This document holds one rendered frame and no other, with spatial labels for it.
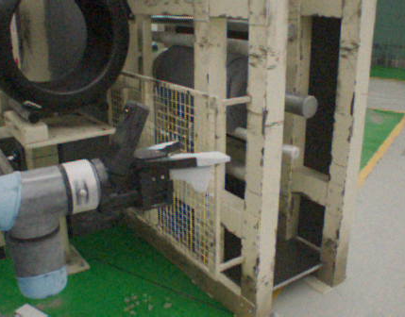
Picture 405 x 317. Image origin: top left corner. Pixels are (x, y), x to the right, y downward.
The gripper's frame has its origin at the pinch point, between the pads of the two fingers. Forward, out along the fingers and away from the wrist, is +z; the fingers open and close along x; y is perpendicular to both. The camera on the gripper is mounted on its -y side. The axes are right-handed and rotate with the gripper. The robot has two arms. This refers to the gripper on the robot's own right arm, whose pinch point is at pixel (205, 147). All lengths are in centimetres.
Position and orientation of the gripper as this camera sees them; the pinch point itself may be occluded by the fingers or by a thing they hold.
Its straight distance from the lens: 77.0
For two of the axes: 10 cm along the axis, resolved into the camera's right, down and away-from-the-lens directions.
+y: 0.7, 9.7, 2.2
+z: 8.5, -1.8, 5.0
